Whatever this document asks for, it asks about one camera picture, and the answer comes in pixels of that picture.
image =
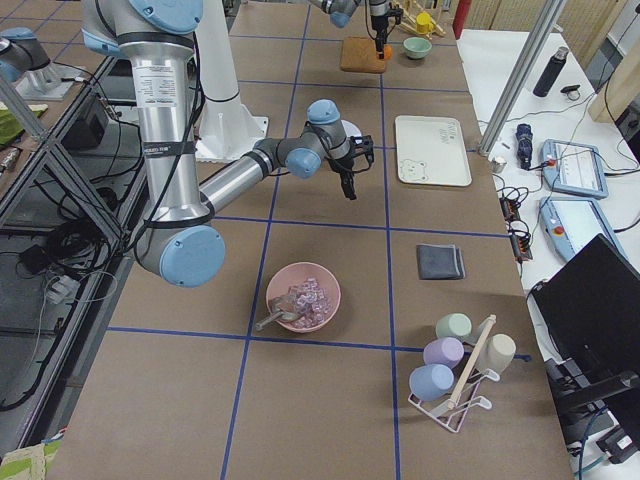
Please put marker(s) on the cream bear tray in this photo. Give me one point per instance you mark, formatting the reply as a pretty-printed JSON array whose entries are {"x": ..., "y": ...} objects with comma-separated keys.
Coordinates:
[{"x": 431, "y": 151}]

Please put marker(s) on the teach pendant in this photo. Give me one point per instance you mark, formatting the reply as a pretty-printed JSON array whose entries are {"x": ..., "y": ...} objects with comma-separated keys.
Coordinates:
[
  {"x": 567, "y": 223},
  {"x": 573, "y": 168}
]

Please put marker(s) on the beige cup on rack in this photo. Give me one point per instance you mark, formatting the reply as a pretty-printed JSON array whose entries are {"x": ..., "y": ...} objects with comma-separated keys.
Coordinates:
[{"x": 497, "y": 354}]

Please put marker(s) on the black laptop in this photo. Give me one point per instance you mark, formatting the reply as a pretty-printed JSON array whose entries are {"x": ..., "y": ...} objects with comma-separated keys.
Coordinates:
[{"x": 591, "y": 309}]

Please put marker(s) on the purple cup on rack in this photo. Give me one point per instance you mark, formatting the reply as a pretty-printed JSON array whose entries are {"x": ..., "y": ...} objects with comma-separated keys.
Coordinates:
[{"x": 447, "y": 351}]

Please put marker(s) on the folded dark blue umbrella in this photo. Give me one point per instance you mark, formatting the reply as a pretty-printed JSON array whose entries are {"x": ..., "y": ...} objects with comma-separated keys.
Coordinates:
[{"x": 524, "y": 138}]

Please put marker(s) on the wooden peg rack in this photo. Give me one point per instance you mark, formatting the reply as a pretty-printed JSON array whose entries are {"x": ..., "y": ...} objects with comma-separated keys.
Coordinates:
[{"x": 411, "y": 8}]

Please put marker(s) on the grey folded cloth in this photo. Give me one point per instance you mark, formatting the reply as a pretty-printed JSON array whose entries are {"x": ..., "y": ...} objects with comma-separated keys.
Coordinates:
[{"x": 440, "y": 262}]

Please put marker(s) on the green cup on rack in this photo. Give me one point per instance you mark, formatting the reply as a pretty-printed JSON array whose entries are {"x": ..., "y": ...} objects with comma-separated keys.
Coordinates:
[{"x": 456, "y": 325}]

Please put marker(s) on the pink bowl with ice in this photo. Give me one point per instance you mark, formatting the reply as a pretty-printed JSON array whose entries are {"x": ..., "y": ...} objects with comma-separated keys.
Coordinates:
[{"x": 309, "y": 290}]

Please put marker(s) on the metal scoop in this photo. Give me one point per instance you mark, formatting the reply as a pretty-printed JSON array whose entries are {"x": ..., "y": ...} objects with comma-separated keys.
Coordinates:
[{"x": 284, "y": 309}]

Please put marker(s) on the blue cup on rack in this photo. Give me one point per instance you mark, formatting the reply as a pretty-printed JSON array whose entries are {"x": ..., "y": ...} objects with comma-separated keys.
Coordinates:
[{"x": 430, "y": 382}]

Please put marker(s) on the wooden cutting board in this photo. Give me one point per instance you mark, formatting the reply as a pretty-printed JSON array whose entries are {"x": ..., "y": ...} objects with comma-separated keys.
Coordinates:
[{"x": 359, "y": 55}]

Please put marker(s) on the green ceramic bowl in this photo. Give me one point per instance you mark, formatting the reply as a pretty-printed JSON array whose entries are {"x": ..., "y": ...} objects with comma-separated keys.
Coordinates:
[{"x": 416, "y": 48}]

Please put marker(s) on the white cup rack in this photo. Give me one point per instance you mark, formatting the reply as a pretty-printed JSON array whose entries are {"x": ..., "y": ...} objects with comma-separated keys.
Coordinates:
[{"x": 449, "y": 411}]

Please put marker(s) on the teach pendant far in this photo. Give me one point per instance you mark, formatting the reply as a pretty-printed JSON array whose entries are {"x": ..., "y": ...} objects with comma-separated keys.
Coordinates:
[{"x": 573, "y": 168}]

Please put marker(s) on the white round plate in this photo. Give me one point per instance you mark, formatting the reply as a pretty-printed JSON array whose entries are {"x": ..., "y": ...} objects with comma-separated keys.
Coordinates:
[{"x": 351, "y": 130}]

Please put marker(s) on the black water bottle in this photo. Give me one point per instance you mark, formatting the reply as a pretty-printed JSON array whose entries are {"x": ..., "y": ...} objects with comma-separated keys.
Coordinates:
[{"x": 551, "y": 72}]

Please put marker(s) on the yellow cup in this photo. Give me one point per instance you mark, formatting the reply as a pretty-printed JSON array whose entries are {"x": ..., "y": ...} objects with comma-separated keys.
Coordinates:
[{"x": 424, "y": 24}]

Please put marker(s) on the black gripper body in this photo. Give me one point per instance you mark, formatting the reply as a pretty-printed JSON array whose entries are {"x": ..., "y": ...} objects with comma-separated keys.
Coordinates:
[
  {"x": 341, "y": 167},
  {"x": 376, "y": 13}
]

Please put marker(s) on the teach pendant near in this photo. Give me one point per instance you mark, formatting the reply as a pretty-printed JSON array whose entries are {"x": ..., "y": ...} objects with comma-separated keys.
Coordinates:
[{"x": 567, "y": 223}]

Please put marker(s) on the small metal cup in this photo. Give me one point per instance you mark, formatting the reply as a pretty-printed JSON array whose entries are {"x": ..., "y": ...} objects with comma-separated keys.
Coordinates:
[{"x": 498, "y": 164}]

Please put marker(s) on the aluminium frame post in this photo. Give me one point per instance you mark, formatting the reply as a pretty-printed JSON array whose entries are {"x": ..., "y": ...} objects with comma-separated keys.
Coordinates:
[{"x": 527, "y": 58}]

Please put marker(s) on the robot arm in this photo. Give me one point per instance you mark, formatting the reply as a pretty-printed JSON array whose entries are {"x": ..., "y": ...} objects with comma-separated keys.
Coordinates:
[
  {"x": 341, "y": 12},
  {"x": 176, "y": 240}
]

